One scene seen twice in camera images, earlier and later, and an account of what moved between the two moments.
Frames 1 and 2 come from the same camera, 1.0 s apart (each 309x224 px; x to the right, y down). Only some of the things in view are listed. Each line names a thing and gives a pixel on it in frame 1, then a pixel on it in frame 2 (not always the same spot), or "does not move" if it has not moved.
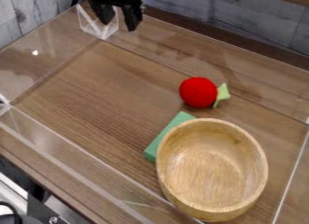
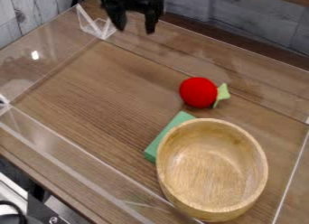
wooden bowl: x=211 y=169 does not move
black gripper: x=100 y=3 to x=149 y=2
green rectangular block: x=173 y=121 does not move
